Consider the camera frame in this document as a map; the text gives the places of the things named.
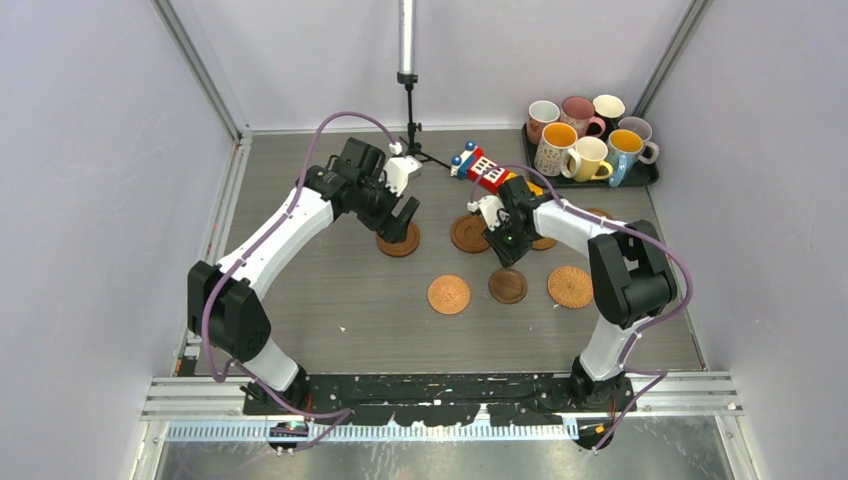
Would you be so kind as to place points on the blue mug orange inside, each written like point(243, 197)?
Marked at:
point(625, 149)

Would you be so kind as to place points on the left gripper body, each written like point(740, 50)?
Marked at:
point(376, 202)

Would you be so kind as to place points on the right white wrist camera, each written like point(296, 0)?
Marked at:
point(490, 208)

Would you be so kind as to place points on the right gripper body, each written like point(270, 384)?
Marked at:
point(511, 244)

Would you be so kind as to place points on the black mug white inside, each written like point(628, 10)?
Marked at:
point(609, 109)

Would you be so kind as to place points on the grey mug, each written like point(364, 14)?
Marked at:
point(637, 125)

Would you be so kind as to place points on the patterned mug orange inside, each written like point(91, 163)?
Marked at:
point(556, 140)

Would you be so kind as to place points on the woven coaster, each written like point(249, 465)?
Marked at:
point(570, 287)
point(449, 294)

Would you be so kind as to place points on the toy block house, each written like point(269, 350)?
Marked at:
point(472, 164)

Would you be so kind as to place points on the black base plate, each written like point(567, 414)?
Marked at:
point(441, 400)

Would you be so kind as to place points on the black tripod with pole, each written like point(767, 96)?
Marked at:
point(407, 77)

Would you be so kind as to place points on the pink mug white inside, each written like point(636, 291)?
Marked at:
point(540, 114)

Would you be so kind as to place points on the black tray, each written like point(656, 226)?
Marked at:
point(640, 175)

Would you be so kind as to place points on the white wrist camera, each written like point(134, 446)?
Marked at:
point(490, 208)
point(398, 173)

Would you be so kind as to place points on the ridged wooden coaster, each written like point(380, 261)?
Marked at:
point(543, 244)
point(466, 234)
point(600, 213)
point(404, 248)

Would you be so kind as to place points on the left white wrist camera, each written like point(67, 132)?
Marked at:
point(398, 173)

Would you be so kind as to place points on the yellow mug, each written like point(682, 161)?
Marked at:
point(586, 161)

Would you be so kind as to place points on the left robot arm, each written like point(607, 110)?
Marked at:
point(225, 298)

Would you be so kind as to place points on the dark wooden coaster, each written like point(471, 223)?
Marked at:
point(507, 286)

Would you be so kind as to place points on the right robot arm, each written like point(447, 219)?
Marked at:
point(631, 278)

